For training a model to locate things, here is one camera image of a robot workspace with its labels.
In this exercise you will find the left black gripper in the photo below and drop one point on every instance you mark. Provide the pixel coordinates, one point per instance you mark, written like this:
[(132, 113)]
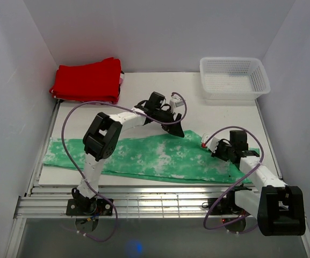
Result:
[(174, 129)]

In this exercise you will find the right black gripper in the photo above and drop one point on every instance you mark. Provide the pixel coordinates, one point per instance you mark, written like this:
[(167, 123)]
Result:
[(216, 154)]

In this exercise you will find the green tie-dye trousers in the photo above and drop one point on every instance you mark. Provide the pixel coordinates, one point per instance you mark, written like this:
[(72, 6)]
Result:
[(163, 158)]

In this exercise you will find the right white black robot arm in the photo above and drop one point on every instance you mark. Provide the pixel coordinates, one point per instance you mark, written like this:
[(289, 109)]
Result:
[(277, 206)]

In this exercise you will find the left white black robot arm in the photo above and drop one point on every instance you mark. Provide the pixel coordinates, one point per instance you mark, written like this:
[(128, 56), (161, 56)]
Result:
[(102, 136)]

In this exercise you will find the folded red trousers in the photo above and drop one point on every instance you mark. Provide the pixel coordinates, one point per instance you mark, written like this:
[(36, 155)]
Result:
[(99, 81)]

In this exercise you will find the white plastic basket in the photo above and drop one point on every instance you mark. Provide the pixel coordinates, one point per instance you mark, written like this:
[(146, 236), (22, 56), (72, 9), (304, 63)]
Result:
[(233, 78)]

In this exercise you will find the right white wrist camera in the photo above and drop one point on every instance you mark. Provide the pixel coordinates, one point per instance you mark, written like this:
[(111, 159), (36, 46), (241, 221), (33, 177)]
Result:
[(209, 143)]

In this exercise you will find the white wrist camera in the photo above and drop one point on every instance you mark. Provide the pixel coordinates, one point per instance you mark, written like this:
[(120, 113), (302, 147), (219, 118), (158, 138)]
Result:
[(175, 103), (209, 143)]

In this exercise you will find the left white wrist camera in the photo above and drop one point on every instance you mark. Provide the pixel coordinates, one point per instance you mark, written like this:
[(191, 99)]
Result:
[(175, 103)]

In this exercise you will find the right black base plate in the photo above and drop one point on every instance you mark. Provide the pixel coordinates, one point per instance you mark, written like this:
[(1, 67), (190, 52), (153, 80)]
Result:
[(225, 206)]

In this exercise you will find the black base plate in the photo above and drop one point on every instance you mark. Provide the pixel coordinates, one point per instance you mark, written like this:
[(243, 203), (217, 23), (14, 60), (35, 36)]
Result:
[(225, 206), (98, 207)]

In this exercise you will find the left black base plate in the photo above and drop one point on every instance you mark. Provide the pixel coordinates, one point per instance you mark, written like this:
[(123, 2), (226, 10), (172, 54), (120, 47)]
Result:
[(98, 207)]

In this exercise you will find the aluminium frame rail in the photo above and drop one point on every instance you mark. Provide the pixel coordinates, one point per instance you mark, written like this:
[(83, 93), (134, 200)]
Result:
[(40, 225)]

